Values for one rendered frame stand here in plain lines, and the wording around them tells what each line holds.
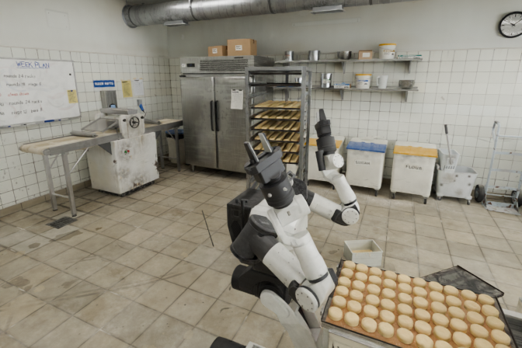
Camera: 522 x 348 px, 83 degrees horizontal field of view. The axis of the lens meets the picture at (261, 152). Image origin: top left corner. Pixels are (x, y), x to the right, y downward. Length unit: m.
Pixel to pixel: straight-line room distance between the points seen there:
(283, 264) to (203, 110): 4.34
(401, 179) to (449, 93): 1.43
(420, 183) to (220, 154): 3.10
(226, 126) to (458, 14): 3.67
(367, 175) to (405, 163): 0.55
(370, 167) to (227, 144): 2.30
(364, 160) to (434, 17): 2.21
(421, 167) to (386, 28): 2.11
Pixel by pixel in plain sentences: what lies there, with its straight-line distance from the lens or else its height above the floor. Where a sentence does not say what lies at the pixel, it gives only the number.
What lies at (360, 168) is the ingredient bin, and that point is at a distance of 4.66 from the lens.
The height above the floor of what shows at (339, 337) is 0.83.
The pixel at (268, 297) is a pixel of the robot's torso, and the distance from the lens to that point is 1.42.
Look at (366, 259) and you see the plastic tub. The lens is 3.11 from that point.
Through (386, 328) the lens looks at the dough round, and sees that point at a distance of 1.24.
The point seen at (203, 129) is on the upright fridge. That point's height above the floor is 0.85.
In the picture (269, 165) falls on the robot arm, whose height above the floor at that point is 1.51.
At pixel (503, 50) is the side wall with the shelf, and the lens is 5.24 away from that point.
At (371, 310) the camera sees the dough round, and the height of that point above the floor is 0.92.
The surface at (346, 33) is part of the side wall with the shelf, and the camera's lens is 5.20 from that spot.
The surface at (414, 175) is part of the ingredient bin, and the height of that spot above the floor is 0.41.
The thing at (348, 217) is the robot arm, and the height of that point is 1.11.
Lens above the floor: 1.75
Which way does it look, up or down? 15 degrees down
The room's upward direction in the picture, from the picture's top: straight up
